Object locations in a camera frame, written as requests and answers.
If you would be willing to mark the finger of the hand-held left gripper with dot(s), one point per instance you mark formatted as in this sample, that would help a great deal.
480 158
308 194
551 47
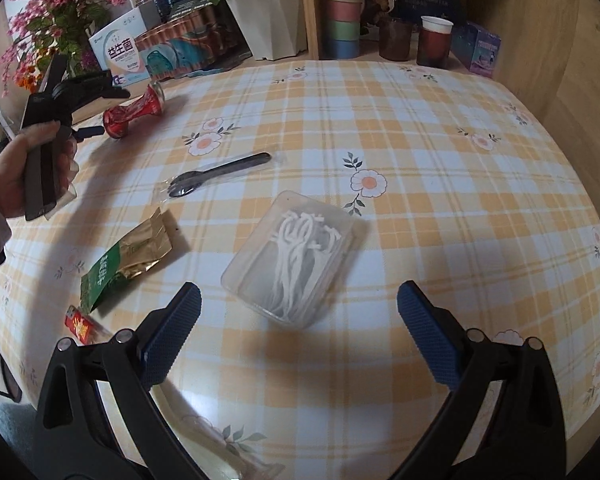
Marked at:
112 92
90 132

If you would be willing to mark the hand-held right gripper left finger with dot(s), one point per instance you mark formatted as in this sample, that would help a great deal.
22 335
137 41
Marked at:
172 330

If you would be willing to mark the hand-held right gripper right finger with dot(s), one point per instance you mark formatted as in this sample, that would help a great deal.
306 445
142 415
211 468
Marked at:
430 330

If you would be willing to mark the crushed red drink can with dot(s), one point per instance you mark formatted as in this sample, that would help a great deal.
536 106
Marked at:
130 112

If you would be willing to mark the clear box of floss picks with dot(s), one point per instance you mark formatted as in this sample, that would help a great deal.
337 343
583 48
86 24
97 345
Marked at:
290 260

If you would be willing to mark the person's left hand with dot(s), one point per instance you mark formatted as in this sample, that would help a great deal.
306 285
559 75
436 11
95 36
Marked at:
7 175

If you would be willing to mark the orange artificial flowers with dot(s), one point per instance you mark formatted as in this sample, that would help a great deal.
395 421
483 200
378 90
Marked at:
30 82

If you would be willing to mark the purple artificial flowers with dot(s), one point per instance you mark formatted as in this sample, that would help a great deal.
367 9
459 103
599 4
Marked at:
90 60

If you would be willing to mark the white and blue carton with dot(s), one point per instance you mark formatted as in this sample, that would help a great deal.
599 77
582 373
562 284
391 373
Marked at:
120 50

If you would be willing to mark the shrink-wrapped pack of cans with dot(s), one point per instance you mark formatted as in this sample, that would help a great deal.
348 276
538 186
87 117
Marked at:
180 50

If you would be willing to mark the green and gold tea packet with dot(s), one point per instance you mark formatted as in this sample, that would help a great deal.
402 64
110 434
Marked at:
130 255

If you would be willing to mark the red lighter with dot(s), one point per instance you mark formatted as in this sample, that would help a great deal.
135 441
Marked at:
82 327

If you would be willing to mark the black flat box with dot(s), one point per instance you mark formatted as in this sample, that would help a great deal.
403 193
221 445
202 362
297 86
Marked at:
190 9

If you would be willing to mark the black plastic fork in wrapper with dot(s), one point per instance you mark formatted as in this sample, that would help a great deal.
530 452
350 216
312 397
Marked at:
220 170

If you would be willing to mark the clear wrapped white spoon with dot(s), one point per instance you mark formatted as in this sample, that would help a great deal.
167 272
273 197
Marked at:
230 452

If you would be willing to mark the plaid floral tablecloth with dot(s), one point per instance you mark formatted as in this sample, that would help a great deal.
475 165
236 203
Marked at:
430 185

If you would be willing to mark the white angular flower pot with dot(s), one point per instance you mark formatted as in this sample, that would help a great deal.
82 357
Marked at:
265 15

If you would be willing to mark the black metal chair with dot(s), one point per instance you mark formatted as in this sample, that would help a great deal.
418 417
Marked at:
0 375

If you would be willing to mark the person's left leg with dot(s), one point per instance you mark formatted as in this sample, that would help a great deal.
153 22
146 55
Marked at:
12 420

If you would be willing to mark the wooden shelf unit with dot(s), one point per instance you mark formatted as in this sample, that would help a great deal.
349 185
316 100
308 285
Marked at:
310 10

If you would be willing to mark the stack of pastel cups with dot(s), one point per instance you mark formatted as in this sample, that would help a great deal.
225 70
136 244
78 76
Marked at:
342 10

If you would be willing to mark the red cup with white rim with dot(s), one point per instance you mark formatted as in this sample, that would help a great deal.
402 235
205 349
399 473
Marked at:
432 50

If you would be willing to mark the purple cardboard box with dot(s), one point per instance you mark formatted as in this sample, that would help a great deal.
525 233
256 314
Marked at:
475 50

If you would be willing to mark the brown glass tumbler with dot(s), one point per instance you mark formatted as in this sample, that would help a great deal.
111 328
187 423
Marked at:
395 40

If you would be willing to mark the white paper cup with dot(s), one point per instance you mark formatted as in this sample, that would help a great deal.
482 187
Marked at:
436 25

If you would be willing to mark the dark blue sign card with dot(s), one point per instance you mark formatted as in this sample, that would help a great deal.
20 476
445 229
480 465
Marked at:
427 0

